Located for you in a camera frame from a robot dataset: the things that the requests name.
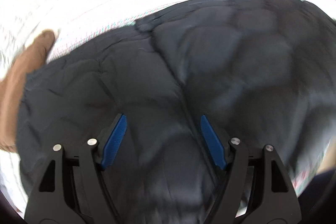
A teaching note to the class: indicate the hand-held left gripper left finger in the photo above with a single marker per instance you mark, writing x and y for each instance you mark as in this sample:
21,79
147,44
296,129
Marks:
115,140

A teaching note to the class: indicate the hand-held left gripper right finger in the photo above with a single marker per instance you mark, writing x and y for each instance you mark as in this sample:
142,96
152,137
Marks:
212,142

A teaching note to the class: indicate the black quilted jacket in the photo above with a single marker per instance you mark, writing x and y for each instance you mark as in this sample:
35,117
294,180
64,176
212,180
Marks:
162,77

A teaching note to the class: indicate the patterned white blanket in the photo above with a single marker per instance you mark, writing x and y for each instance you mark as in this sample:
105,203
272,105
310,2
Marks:
86,37

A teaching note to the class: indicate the brown folded cloth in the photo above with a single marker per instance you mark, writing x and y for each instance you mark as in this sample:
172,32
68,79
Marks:
18,77

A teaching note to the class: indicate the person's dark blue clothing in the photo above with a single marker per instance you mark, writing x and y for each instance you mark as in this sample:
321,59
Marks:
323,192

